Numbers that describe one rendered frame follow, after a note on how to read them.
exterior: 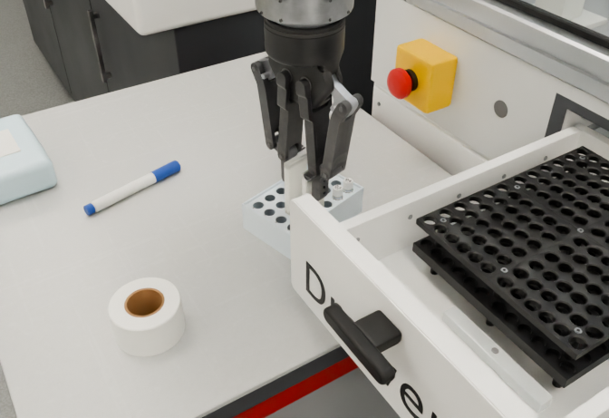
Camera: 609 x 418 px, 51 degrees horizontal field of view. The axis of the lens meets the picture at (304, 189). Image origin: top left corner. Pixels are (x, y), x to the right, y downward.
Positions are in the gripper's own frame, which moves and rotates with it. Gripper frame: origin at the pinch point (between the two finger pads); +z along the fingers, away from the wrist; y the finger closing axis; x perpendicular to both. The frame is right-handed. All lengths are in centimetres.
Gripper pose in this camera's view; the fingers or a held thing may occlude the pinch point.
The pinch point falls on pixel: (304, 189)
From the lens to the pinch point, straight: 70.6
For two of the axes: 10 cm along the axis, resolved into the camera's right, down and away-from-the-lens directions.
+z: 0.0, 7.9, 6.1
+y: 7.2, 4.2, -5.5
